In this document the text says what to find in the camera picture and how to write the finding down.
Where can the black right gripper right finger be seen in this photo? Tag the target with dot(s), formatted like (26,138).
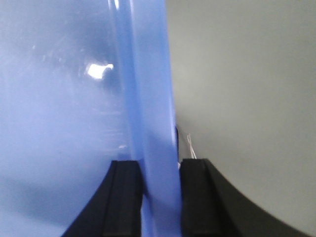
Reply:
(213,207)

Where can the light blue plastic tray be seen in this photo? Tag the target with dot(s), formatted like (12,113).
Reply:
(84,83)

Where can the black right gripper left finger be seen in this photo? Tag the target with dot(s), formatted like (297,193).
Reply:
(115,208)

